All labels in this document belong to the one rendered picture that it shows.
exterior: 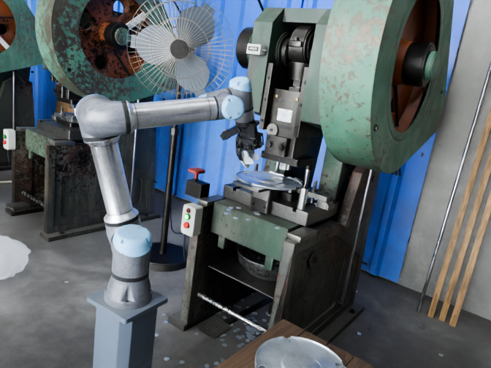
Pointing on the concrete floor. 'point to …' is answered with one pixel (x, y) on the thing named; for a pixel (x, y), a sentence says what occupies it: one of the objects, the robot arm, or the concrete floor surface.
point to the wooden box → (246, 355)
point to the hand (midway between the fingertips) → (245, 164)
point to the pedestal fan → (191, 20)
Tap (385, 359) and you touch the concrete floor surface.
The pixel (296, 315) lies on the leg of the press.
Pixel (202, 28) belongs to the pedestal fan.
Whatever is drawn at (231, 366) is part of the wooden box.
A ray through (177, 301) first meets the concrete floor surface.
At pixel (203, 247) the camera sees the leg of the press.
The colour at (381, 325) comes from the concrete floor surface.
